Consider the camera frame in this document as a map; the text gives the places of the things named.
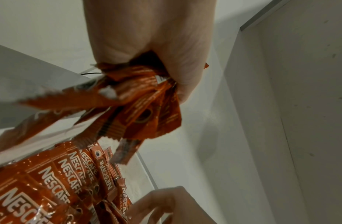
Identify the white plastic tray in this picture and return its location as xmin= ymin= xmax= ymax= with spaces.
xmin=0 ymin=122 xmax=174 ymax=224

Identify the bunch of Nescafe sachets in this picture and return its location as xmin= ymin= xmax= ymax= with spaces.
xmin=0 ymin=51 xmax=210 ymax=165

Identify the pile of red Nescafe sachets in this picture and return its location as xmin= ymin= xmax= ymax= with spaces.
xmin=0 ymin=141 xmax=133 ymax=224

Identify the person's right hand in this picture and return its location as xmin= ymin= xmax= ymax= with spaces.
xmin=125 ymin=186 xmax=219 ymax=224

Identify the person's left hand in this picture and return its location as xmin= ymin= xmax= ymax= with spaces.
xmin=82 ymin=0 xmax=217 ymax=103

